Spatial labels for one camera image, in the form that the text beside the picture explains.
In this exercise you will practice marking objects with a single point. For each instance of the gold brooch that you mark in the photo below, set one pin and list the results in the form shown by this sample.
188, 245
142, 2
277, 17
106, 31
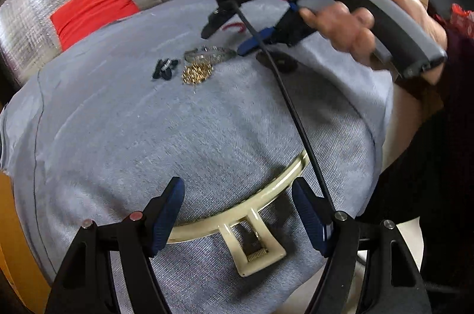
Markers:
196, 73

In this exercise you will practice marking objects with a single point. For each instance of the silver bangle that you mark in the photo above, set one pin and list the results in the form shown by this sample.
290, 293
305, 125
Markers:
207, 57

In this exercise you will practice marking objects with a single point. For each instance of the person's dark clothing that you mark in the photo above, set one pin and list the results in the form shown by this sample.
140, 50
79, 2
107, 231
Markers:
437, 195

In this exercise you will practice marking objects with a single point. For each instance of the grey cloth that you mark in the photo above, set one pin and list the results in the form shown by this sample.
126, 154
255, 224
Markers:
148, 132

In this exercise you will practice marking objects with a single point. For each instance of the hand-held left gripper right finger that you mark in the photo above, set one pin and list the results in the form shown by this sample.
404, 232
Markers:
310, 221

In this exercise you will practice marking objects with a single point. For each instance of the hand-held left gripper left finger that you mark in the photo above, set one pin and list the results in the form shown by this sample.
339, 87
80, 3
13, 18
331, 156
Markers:
167, 216

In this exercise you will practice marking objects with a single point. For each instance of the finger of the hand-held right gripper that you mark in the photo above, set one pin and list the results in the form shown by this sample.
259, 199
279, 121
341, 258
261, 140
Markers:
255, 41
213, 21

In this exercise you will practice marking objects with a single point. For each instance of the cream hair claw clip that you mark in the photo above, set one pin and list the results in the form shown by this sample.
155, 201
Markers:
276, 250

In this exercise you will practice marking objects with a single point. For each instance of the dark brown scrunchie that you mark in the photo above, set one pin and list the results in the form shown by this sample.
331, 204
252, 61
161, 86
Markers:
288, 64

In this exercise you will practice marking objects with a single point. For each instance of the small black hair clip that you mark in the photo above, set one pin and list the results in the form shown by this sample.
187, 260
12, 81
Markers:
163, 70

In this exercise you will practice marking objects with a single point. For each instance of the person's right forearm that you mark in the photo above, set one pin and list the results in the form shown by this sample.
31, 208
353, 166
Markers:
401, 121

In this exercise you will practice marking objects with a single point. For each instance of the red cushion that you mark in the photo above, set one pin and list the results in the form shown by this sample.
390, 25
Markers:
92, 10

